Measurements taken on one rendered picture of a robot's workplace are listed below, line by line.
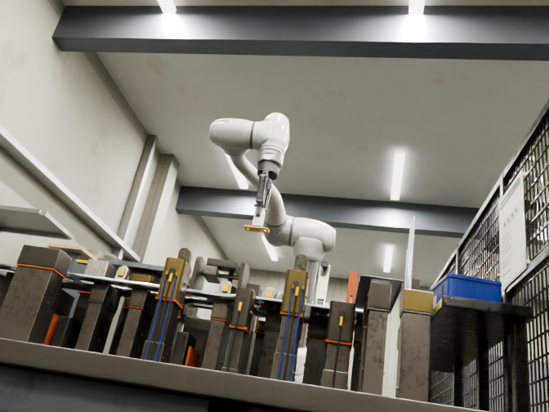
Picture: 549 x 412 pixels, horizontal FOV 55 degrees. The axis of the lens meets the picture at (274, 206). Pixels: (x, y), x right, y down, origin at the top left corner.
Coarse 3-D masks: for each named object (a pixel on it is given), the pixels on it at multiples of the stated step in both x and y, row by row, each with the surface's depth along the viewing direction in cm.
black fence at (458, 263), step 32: (544, 128) 143; (512, 160) 164; (544, 192) 137; (480, 224) 200; (544, 256) 129; (512, 288) 151; (544, 288) 129; (544, 320) 128; (448, 384) 225; (544, 384) 124
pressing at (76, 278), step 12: (0, 264) 166; (72, 276) 169; (84, 276) 162; (96, 276) 162; (72, 288) 181; (84, 288) 180; (120, 288) 171; (132, 288) 169; (144, 288) 167; (156, 288) 164; (192, 300) 171; (204, 300) 170; (264, 300) 157; (276, 300) 151; (264, 312) 170; (312, 312) 160; (324, 312) 158; (360, 312) 148
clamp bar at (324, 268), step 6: (324, 264) 180; (324, 270) 183; (324, 276) 182; (318, 282) 180; (324, 282) 181; (318, 288) 178; (324, 288) 179; (318, 294) 178; (324, 294) 177; (324, 300) 176
